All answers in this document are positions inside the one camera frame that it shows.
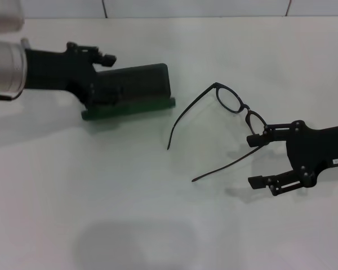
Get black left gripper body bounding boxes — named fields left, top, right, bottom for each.
left=25, top=42, right=99, bottom=107

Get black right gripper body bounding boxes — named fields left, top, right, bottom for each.
left=287, top=120, right=338, bottom=188

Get green glasses case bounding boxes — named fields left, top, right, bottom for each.
left=81, top=63, right=177, bottom=122

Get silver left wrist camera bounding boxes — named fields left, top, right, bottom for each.
left=0, top=0, right=25, bottom=32

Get black glasses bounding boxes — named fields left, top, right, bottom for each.
left=166, top=82, right=268, bottom=183

